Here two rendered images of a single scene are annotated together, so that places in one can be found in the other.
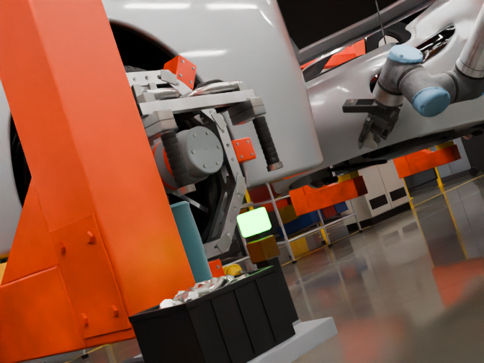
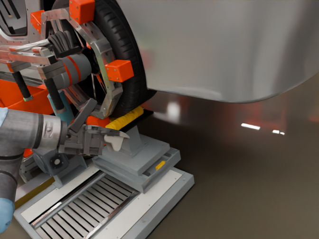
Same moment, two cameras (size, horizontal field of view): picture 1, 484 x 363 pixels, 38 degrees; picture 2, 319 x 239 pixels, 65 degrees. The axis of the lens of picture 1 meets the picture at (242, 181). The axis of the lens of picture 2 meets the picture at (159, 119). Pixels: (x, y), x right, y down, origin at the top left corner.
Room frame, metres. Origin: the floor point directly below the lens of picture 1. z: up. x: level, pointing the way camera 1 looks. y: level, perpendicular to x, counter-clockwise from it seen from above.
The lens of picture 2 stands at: (2.37, -1.05, 1.16)
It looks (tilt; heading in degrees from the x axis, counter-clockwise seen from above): 29 degrees down; 96
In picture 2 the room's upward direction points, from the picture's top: 12 degrees counter-clockwise
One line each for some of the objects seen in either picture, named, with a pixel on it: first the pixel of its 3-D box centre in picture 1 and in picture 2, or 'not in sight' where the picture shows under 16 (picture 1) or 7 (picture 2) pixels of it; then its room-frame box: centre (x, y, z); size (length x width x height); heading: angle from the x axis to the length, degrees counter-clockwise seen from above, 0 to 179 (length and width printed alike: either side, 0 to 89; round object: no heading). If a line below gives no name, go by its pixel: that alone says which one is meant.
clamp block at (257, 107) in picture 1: (246, 110); (51, 68); (1.90, -0.07, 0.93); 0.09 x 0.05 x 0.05; 49
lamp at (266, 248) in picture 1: (263, 249); not in sight; (1.23, 0.00, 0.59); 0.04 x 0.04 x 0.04; 49
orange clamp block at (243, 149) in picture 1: (235, 153); (119, 70); (2.14, -0.01, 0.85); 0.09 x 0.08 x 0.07; 139
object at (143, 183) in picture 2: not in sight; (135, 158); (2.02, 0.32, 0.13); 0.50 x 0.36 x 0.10; 139
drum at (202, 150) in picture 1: (179, 160); (66, 71); (1.86, 0.14, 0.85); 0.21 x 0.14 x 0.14; 49
